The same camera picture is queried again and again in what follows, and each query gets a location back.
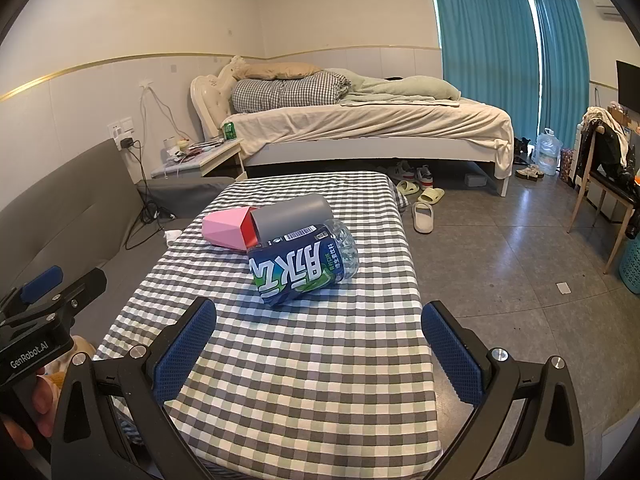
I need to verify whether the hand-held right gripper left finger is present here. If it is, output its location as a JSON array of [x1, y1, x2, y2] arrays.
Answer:
[[50, 296, 221, 480]]

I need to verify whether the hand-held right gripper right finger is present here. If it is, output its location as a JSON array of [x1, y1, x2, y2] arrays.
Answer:
[[421, 300, 586, 480]]

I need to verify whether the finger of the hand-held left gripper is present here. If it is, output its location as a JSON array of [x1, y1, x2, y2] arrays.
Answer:
[[0, 266, 64, 318], [30, 268, 108, 328]]

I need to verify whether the pink faceted cup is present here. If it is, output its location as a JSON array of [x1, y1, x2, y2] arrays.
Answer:
[[202, 206, 259, 251]]

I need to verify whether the grey cup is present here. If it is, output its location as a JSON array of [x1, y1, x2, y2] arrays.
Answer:
[[249, 192, 334, 247]]

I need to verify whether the person's left hand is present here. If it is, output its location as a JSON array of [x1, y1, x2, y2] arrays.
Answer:
[[0, 375, 58, 456]]

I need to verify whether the grey sofa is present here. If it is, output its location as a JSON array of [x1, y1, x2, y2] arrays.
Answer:
[[0, 139, 236, 311]]

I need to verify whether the grey checkered tablecloth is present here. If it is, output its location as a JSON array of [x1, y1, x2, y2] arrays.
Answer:
[[92, 170, 436, 480]]

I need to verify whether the plastic bottle with blue label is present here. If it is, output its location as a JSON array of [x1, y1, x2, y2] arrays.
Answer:
[[248, 218, 360, 309]]

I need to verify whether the white nightstand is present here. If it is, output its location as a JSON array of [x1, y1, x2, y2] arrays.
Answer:
[[151, 137, 247, 181]]

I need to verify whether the blue laundry basket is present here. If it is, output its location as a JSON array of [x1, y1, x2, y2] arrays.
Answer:
[[619, 237, 640, 295]]

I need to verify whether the bed with beige sheet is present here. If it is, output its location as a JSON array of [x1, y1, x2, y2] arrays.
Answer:
[[190, 55, 516, 198]]

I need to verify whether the clear water jug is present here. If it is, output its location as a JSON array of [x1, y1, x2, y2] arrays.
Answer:
[[534, 128, 560, 177]]

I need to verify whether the wooden chair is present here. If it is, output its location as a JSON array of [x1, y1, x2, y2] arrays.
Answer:
[[566, 125, 636, 273]]

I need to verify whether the beige bedsheet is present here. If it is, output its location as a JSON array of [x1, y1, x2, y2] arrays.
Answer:
[[220, 97, 515, 167]]

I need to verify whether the black garment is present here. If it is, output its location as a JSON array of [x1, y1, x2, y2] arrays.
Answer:
[[575, 125, 637, 196]]

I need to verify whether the pale green blanket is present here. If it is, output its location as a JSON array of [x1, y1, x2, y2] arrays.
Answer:
[[340, 69, 462, 107]]

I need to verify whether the white garment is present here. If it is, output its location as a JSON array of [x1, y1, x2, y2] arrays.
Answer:
[[580, 106, 633, 167]]

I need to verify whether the black white checkered quilt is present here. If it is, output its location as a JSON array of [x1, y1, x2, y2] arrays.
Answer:
[[231, 71, 351, 113]]

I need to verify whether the beige pillow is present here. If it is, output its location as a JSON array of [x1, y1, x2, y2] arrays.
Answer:
[[243, 62, 323, 81]]

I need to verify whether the narrow teal curtain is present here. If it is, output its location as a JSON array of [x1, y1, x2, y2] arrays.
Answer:
[[532, 0, 591, 161]]

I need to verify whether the wide teal curtain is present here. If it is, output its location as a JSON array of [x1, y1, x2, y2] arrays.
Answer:
[[430, 0, 543, 148]]

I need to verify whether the black television screen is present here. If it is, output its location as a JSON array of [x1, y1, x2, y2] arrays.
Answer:
[[616, 60, 640, 111]]

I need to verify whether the white air conditioner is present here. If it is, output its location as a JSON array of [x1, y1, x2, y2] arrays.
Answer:
[[590, 0, 626, 22]]

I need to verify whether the black power cable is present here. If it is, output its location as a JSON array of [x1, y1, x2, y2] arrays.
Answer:
[[122, 139, 176, 251]]

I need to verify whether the wall socket with charger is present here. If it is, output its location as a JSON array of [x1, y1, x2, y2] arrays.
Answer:
[[106, 117, 137, 152]]

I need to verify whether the white cable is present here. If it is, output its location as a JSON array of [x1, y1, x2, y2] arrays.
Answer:
[[140, 80, 193, 142]]

